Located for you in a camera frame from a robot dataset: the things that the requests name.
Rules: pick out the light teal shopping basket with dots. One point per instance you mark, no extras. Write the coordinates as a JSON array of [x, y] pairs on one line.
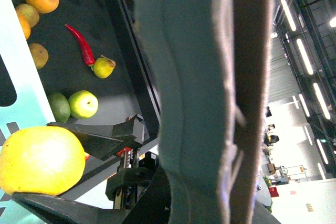
[[23, 99]]

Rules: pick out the olive green kiwi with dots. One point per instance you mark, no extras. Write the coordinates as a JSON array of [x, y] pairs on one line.
[[30, 13]]

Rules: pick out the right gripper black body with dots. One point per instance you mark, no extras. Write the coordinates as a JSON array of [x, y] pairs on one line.
[[140, 190]]

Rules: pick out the green apple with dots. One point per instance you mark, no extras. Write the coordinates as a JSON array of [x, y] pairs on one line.
[[83, 104]]

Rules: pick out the yellow green pear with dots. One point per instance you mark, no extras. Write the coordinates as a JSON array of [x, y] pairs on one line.
[[103, 67]]

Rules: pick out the yellow lemon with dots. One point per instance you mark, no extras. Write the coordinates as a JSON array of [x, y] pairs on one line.
[[42, 159]]

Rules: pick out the green avocado right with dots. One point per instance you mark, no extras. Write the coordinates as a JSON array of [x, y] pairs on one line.
[[59, 106]]

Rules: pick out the red chili pepper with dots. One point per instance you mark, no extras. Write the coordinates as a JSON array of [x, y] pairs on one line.
[[87, 53]]

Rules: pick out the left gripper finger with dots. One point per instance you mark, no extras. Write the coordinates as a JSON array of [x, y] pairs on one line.
[[210, 61]]

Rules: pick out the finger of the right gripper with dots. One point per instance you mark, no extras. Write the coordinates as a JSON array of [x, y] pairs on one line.
[[104, 141], [58, 210]]

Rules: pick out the brown kiwi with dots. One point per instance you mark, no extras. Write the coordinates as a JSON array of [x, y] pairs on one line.
[[39, 54]]

